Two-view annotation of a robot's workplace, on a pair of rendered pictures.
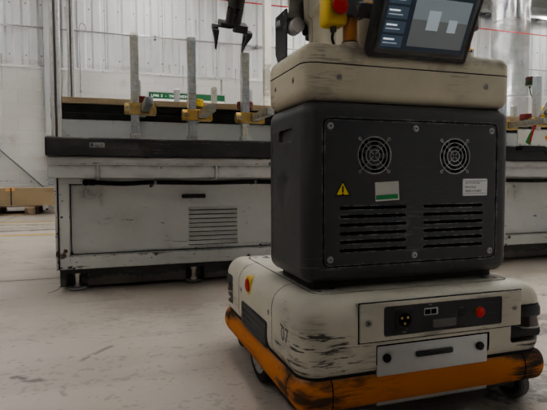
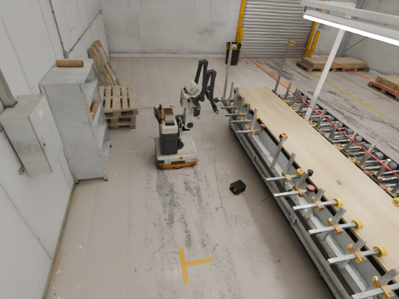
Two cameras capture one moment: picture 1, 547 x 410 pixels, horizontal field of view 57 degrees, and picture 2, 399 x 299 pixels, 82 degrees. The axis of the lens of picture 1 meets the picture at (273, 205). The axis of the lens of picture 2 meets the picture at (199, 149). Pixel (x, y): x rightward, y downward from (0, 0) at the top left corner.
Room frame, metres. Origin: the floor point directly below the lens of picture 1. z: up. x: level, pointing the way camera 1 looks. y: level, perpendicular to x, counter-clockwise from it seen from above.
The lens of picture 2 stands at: (1.92, -3.31, 2.61)
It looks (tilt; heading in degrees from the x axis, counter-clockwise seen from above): 38 degrees down; 93
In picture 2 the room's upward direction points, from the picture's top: 5 degrees clockwise
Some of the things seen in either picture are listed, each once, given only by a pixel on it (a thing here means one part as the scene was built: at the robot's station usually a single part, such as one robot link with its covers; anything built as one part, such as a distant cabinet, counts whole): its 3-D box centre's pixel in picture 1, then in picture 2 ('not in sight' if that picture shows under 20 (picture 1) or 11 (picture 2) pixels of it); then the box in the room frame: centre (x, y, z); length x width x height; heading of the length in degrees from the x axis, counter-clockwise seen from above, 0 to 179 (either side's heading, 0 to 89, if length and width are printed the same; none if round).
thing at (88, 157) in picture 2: not in sight; (84, 123); (0.10, -0.62, 0.78); 0.90 x 0.45 x 1.55; 108
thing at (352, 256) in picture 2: not in sight; (355, 255); (3.17, -2.28, 0.95); 0.50 x 0.04 x 0.04; 18
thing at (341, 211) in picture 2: not in sight; (331, 225); (3.09, -2.00, 0.93); 0.04 x 0.04 x 0.48; 18
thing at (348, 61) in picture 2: not in sight; (333, 62); (6.41, 6.29, 0.23); 2.41 x 0.77 x 0.17; 20
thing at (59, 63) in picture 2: not in sight; (70, 63); (0.06, -0.52, 1.59); 0.30 x 0.08 x 0.08; 18
